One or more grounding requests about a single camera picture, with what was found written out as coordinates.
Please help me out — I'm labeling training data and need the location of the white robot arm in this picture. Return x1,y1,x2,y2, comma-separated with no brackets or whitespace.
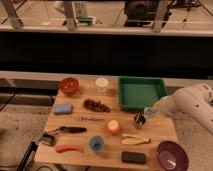
156,83,213,135

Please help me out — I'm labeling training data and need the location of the white paper cup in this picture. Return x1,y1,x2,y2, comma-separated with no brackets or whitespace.
95,77,109,94

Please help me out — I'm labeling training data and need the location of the bunch of dark grapes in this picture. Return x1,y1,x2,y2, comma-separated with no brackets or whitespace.
83,99,110,113

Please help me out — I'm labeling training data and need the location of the green plastic tray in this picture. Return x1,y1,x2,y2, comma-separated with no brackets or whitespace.
118,77,168,111

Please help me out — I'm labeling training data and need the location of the red bowl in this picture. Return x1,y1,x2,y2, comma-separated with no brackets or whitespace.
59,77,79,95

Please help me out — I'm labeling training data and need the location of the orange yellow fruit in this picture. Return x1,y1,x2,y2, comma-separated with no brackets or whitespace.
107,120,120,135

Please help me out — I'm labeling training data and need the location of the blue sponge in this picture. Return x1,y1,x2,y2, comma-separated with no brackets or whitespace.
53,104,73,115

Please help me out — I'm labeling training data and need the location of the green box in background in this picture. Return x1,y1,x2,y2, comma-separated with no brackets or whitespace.
74,16,96,26

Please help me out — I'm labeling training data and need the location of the black rectangular block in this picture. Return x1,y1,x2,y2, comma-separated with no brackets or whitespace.
122,151,146,164

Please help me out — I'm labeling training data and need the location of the red sausage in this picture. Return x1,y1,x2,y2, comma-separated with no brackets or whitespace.
55,145,84,153

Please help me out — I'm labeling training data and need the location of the dark machine in background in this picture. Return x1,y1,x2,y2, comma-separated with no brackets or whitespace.
123,0,169,28

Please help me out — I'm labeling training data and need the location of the purple bowl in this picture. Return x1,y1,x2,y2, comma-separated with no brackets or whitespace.
156,141,189,171

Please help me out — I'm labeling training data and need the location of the black bar tool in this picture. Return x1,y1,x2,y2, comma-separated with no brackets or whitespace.
16,142,38,171

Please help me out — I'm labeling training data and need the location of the black handled peeler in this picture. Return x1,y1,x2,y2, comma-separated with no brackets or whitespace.
46,126,87,134

